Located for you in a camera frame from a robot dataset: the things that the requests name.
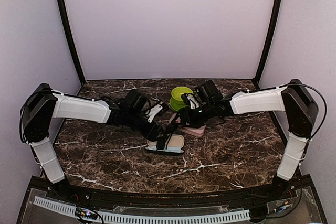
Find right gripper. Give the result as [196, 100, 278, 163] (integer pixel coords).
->
[171, 101, 215, 129]

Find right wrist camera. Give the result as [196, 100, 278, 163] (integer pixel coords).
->
[181, 93, 200, 110]

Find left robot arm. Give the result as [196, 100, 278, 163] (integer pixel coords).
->
[19, 83, 167, 201]

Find pink glasses case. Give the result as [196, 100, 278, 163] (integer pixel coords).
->
[177, 125, 206, 137]

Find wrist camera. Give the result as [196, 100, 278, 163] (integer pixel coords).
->
[181, 93, 200, 110]
[146, 101, 169, 123]

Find green bowl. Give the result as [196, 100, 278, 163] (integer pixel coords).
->
[171, 86, 194, 104]

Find black frame post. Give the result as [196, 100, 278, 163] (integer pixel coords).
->
[57, 0, 86, 85]
[254, 0, 281, 83]

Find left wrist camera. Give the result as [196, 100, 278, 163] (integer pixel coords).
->
[146, 101, 169, 123]

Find white slotted cable duct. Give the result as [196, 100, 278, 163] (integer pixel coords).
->
[33, 196, 250, 223]

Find green plate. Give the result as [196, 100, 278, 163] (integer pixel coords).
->
[170, 97, 187, 111]

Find black front rail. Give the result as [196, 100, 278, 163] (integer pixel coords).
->
[28, 175, 313, 211]

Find black glasses case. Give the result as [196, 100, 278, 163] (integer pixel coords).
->
[145, 134, 185, 155]

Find right black frame post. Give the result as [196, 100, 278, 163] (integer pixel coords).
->
[254, 0, 281, 83]

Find black sunglasses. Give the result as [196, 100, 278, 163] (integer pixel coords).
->
[156, 124, 178, 150]

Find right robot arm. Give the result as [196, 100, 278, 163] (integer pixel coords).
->
[178, 79, 319, 200]

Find left black frame post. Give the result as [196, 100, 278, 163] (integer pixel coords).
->
[57, 0, 86, 85]

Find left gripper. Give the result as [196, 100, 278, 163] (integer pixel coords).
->
[126, 111, 168, 142]

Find blue cleaning cloth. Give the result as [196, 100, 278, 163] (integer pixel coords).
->
[145, 146, 184, 154]

